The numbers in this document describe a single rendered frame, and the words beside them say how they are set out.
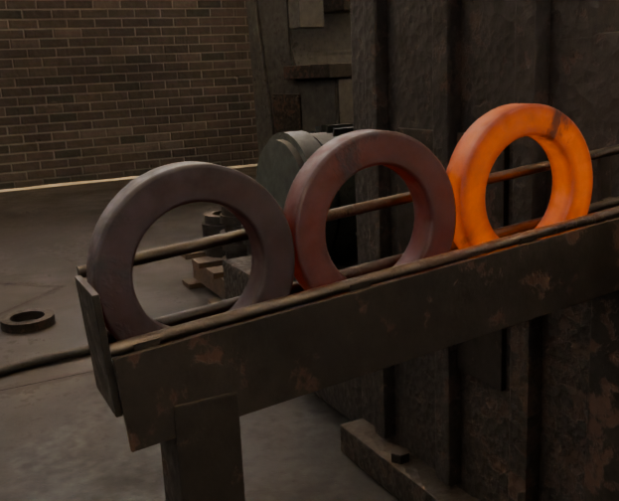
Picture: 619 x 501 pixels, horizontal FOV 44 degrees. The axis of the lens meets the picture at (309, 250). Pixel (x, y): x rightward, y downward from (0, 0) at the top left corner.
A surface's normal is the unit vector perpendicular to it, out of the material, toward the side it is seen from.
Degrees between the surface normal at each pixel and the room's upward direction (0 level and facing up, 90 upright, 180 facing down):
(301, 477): 0
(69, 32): 90
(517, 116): 90
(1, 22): 90
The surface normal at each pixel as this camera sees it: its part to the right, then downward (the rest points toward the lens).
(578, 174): 0.45, 0.18
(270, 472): -0.04, -0.97
